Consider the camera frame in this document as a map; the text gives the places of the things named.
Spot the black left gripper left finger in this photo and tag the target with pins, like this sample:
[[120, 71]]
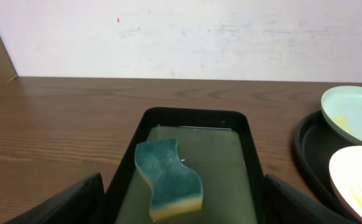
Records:
[[81, 203]]

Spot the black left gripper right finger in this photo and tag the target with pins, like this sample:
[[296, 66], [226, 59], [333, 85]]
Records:
[[285, 204]]

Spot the pale pink plate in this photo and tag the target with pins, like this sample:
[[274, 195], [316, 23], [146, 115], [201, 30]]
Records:
[[345, 168]]

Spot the green and yellow sponge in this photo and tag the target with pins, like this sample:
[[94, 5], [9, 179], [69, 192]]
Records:
[[175, 188]]

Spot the mint green plate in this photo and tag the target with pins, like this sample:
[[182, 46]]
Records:
[[342, 109]]

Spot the round black serving tray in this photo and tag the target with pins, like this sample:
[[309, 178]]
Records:
[[314, 142]]

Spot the black rectangular water tray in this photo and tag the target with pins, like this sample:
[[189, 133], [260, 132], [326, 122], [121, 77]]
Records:
[[188, 166]]

